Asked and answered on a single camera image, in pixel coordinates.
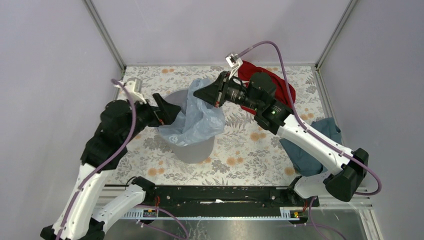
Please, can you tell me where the right aluminium frame post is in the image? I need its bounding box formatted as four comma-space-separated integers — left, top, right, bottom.
315, 0, 359, 69

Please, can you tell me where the light blue plastic trash bag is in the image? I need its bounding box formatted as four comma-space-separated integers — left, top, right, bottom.
157, 78, 226, 147

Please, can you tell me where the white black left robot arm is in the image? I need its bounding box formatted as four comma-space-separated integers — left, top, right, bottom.
40, 93, 181, 240

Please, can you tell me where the red cloth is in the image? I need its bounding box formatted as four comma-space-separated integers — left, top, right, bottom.
237, 60, 296, 109

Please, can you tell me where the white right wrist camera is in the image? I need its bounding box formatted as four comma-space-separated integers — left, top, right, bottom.
225, 52, 243, 79

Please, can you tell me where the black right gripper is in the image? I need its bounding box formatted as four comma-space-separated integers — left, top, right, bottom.
193, 71, 262, 112

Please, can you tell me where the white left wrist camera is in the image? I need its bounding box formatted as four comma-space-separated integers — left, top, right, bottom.
111, 77, 147, 104

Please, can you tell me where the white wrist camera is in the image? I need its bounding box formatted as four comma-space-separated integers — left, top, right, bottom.
225, 52, 243, 79
111, 77, 147, 104

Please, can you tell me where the teal blue cloth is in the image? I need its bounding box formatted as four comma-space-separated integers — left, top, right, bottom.
277, 115, 344, 177

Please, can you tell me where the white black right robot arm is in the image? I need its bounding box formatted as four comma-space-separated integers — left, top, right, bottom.
193, 71, 369, 206

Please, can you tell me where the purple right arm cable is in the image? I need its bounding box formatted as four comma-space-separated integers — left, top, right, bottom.
236, 40, 383, 240

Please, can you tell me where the floral patterned table mat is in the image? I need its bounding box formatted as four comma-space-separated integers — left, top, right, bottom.
107, 65, 325, 186

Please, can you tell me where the grey plastic trash bin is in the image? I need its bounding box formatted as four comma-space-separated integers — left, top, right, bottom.
156, 89, 215, 164

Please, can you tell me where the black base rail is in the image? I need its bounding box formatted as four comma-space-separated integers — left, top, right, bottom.
142, 185, 319, 213

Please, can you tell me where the white slotted cable duct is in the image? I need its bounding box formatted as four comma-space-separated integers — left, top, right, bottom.
121, 207, 308, 221

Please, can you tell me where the left aluminium frame post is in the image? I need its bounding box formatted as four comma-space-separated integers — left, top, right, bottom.
82, 0, 126, 73

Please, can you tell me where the aluminium frame post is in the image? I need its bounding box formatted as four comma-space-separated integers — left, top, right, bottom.
315, 0, 359, 69
82, 0, 126, 73

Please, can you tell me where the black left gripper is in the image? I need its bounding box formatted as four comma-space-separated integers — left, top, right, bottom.
121, 92, 182, 144

